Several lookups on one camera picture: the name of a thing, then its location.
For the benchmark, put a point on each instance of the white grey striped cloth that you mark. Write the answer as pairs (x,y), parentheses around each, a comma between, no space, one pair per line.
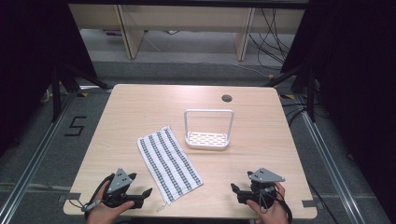
(169,165)

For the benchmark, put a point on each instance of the person's right hand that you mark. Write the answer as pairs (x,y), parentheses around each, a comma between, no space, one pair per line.
(274,214)

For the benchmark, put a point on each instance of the black metal stand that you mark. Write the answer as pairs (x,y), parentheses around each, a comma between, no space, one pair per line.
(56,93)
(310,93)

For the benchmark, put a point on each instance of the white plastic rack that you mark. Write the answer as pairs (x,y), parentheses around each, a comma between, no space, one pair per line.
(207,140)

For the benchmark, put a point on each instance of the person's left hand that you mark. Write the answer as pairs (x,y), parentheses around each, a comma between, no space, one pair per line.
(101,213)

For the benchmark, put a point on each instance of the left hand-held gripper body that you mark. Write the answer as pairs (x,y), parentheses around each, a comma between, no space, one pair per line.
(120,182)

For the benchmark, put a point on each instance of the black curtain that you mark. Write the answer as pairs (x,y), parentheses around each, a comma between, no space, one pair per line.
(358,77)
(34,62)

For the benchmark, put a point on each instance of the aluminium floor rail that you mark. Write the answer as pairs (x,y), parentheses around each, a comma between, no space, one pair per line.
(330,168)
(34,161)

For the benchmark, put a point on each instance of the grey tape strip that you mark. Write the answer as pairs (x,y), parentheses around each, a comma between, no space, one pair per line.
(70,197)
(309,203)

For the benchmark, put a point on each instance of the light wooden desk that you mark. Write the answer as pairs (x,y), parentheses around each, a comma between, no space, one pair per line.
(186,18)

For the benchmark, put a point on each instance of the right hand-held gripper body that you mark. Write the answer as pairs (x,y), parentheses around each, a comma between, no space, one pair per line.
(264,176)

